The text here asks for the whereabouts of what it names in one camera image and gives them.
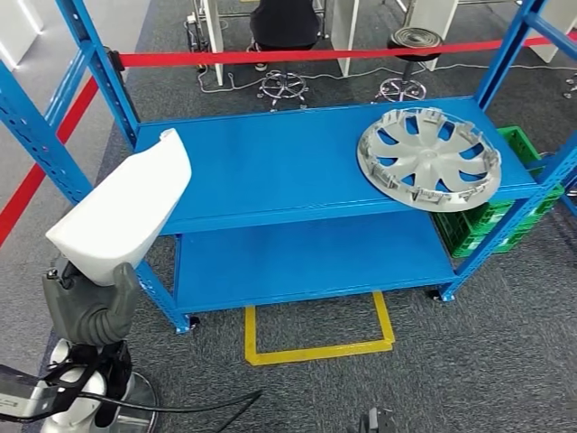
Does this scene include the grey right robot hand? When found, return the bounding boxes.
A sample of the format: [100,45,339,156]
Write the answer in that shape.
[358,407,397,433]

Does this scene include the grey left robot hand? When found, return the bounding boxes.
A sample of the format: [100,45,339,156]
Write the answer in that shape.
[41,253,142,348]

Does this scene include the white plastic shell part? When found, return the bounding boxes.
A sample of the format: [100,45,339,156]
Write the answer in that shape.
[45,127,192,287]

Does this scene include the blue metal shelf rack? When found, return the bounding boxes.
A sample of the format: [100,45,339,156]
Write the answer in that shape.
[0,0,577,336]

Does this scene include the chrome round base disc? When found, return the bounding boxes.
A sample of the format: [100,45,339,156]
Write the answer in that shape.
[108,370,159,433]

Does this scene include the red barrier belt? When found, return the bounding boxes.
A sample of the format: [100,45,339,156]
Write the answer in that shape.
[0,76,100,247]
[118,32,577,69]

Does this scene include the green plastic crate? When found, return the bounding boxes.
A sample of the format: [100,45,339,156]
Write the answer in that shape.
[434,125,566,259]

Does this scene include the silver wheel hub cap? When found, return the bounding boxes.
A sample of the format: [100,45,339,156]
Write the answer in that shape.
[357,106,503,213]

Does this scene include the black power strip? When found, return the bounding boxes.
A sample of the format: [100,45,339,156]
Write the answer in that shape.
[184,13,204,55]

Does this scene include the stool with chrome star base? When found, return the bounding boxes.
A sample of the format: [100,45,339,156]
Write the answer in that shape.
[256,70,309,112]

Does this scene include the person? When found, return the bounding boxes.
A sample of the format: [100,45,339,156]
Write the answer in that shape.
[249,0,322,73]

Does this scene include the black round stool chrome base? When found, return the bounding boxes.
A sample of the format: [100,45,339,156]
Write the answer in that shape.
[373,26,445,104]

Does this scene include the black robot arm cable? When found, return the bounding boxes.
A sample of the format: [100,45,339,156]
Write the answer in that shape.
[45,358,262,433]

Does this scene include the black-topped stanchion post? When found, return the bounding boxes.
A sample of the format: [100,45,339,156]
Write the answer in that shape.
[102,47,138,130]

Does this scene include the white floor cable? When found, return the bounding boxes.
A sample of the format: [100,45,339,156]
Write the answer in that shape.
[197,60,577,95]

